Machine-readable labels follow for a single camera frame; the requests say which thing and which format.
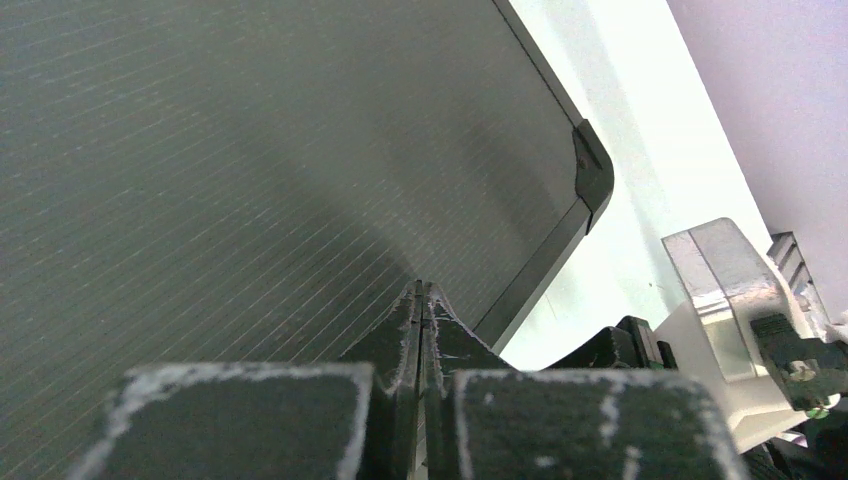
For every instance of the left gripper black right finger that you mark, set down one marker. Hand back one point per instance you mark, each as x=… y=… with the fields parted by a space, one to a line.
x=487 y=420

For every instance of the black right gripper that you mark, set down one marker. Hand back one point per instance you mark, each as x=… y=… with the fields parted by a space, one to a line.
x=631 y=344

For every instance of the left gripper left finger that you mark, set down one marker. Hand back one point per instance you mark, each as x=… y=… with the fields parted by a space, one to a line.
x=354 y=418

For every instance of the black poker case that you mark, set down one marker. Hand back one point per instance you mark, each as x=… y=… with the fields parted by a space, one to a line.
x=195 y=181

